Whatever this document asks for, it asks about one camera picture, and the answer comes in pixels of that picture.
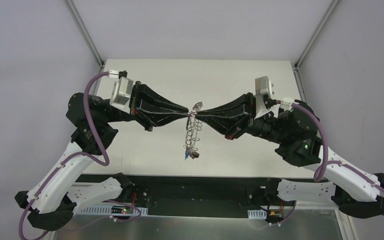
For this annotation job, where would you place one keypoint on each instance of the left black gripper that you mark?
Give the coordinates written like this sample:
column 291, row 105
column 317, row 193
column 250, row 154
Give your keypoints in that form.
column 139, row 104

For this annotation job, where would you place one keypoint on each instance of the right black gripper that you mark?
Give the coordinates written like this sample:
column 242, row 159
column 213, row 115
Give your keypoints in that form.
column 249, row 112

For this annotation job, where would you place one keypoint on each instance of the metal disc with keyrings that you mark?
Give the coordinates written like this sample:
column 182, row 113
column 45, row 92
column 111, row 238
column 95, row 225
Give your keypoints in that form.
column 193, row 126

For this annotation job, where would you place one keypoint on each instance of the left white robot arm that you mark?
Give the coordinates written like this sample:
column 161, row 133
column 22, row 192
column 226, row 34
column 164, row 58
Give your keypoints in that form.
column 53, row 202

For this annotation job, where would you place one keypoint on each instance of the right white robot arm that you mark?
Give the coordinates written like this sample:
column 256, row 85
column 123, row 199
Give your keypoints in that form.
column 301, row 142

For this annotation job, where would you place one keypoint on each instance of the black tag on disc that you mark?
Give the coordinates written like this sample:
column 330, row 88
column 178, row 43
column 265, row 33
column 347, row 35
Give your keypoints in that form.
column 194, row 155

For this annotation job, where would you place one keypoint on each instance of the left circuit board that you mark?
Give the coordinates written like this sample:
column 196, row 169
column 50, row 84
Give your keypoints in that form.
column 122, row 210

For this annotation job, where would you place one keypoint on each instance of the circuit board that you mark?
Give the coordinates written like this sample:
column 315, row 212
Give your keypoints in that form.
column 273, row 218
column 122, row 210

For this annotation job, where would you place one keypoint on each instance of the right circuit board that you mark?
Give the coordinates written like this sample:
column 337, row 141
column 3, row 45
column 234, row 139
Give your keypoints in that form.
column 273, row 218

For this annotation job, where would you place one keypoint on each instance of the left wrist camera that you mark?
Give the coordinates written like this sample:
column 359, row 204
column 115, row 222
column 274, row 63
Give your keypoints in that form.
column 121, row 94

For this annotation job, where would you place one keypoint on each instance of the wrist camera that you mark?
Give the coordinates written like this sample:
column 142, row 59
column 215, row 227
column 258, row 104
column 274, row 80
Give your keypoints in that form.
column 121, row 94
column 263, row 94

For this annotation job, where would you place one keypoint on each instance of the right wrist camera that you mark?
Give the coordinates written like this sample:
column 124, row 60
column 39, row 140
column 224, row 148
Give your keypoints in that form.
column 263, row 94

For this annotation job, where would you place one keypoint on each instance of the right aluminium frame post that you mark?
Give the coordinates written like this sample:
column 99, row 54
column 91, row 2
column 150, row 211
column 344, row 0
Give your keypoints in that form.
column 327, row 15

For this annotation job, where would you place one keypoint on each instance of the aluminium frame post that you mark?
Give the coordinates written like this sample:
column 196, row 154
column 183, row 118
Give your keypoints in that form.
column 82, row 28
column 327, row 15

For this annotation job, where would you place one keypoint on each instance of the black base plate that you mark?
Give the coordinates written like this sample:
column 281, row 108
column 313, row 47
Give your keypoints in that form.
column 193, row 196

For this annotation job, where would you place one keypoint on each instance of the white slotted cable duct right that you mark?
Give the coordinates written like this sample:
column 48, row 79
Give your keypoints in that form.
column 257, row 214

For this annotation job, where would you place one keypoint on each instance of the white slotted cable duct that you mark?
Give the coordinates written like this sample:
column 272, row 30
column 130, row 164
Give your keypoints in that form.
column 257, row 214
column 105, row 210

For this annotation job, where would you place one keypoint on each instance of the white slotted cable duct left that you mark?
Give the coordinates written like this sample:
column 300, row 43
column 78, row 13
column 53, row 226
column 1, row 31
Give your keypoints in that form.
column 105, row 210

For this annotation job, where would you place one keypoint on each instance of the left aluminium frame post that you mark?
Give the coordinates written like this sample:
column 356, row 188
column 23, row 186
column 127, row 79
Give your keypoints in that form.
column 82, row 28

